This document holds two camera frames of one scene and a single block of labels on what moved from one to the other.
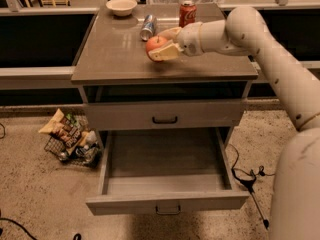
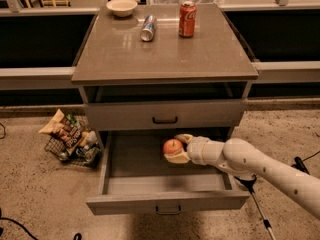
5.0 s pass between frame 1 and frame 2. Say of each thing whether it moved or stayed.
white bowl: stayed
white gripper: moved
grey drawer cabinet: stayed
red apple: moved
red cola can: stayed
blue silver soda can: stayed
